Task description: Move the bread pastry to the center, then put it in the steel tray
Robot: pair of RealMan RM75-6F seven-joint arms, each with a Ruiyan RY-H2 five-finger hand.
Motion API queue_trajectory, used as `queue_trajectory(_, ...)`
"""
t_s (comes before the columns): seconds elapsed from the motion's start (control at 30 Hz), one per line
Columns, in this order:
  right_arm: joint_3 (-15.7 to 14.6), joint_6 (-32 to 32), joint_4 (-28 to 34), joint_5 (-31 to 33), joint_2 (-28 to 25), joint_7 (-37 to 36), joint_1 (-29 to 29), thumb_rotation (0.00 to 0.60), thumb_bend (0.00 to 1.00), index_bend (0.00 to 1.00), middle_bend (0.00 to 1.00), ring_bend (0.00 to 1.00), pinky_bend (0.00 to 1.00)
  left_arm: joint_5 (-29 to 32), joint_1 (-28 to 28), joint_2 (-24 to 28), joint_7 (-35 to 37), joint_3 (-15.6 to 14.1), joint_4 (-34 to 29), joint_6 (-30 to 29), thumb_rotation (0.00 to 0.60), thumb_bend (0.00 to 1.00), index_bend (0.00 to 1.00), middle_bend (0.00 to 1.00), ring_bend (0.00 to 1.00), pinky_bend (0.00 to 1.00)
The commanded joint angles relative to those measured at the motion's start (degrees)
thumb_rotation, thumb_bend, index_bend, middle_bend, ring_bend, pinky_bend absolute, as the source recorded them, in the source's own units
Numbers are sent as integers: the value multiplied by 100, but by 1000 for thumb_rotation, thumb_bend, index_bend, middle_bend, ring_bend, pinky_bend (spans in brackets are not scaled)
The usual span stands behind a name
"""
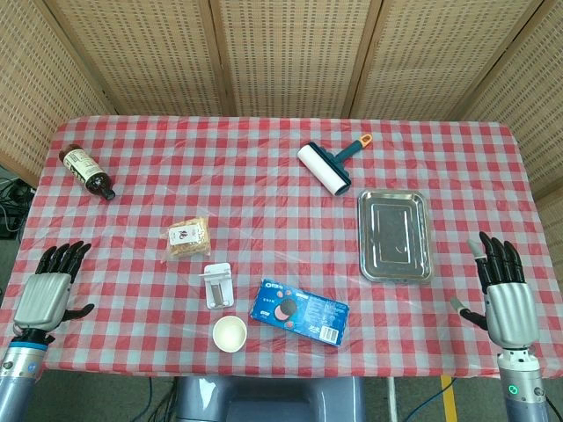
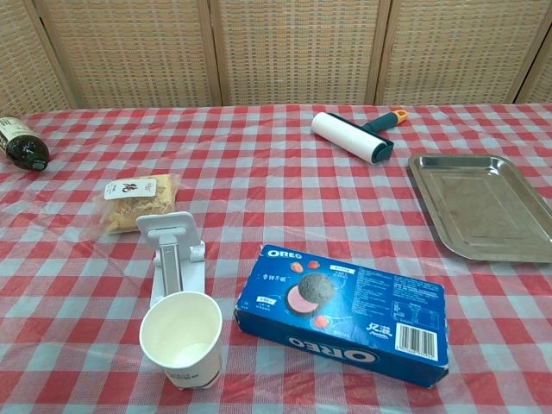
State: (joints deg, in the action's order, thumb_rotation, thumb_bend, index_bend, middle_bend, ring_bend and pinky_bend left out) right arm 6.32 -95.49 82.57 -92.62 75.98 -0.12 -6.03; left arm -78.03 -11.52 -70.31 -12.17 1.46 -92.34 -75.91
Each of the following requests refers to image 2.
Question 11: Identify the woven rattan screen panel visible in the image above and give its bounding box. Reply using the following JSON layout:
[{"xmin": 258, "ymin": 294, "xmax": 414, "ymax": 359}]
[
  {"xmin": 210, "ymin": 0, "xmax": 392, "ymax": 107},
  {"xmin": 0, "ymin": 0, "xmax": 72, "ymax": 114},
  {"xmin": 34, "ymin": 0, "xmax": 223, "ymax": 110},
  {"xmin": 524, "ymin": 0, "xmax": 552, "ymax": 104},
  {"xmin": 366, "ymin": 0, "xmax": 544, "ymax": 105}
]

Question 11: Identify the blue Oreo cookie box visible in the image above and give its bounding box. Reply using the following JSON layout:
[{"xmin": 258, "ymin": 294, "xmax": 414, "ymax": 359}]
[{"xmin": 233, "ymin": 243, "xmax": 450, "ymax": 379}]

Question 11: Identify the stainless steel tray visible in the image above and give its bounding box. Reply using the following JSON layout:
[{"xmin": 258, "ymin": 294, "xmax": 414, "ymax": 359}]
[{"xmin": 408, "ymin": 154, "xmax": 552, "ymax": 264}]

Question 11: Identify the dark glass bottle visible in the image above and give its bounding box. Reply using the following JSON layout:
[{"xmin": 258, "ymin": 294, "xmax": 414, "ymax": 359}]
[{"xmin": 0, "ymin": 116, "xmax": 50, "ymax": 172}]

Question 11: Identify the packaged sandwich snack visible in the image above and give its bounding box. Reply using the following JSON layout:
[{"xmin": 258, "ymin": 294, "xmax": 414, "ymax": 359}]
[{"xmin": 99, "ymin": 172, "xmax": 181, "ymax": 236}]

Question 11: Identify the red white checked tablecloth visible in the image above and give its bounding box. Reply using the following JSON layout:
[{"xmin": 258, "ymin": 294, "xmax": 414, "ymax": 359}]
[{"xmin": 0, "ymin": 102, "xmax": 552, "ymax": 414}]

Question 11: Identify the white lint roller teal handle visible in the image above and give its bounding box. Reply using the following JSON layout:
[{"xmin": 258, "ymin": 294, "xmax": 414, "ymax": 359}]
[{"xmin": 310, "ymin": 109, "xmax": 409, "ymax": 166}]

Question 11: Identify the white folding phone stand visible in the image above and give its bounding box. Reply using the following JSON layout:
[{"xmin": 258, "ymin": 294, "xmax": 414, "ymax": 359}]
[{"xmin": 135, "ymin": 210, "xmax": 207, "ymax": 310}]

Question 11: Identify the white paper cup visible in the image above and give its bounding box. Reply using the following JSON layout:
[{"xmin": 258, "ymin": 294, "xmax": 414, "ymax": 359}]
[{"xmin": 138, "ymin": 291, "xmax": 224, "ymax": 380}]

